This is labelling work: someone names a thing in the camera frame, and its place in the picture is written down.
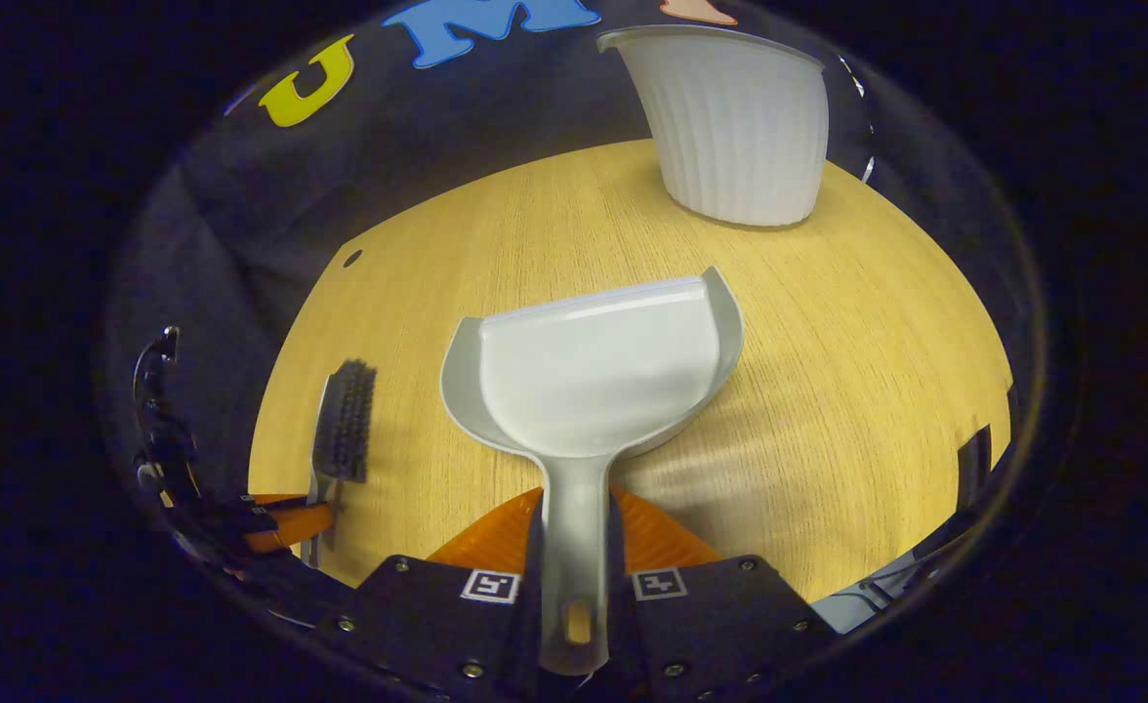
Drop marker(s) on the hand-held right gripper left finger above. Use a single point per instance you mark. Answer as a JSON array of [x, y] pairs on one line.
[[418, 615]]

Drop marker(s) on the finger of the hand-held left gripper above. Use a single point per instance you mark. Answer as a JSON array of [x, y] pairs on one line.
[[291, 527], [276, 500]]

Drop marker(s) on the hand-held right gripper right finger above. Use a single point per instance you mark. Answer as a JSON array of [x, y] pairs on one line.
[[711, 625]]

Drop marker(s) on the small white grey-bristled broom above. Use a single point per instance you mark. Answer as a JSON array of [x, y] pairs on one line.
[[349, 420]]

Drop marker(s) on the white dustpan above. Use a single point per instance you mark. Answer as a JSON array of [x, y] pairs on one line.
[[594, 381]]

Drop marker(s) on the white ribbed garbage bin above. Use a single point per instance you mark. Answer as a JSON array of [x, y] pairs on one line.
[[740, 127]]

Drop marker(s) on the black backdrop cloth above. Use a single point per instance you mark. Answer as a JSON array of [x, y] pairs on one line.
[[242, 195]]

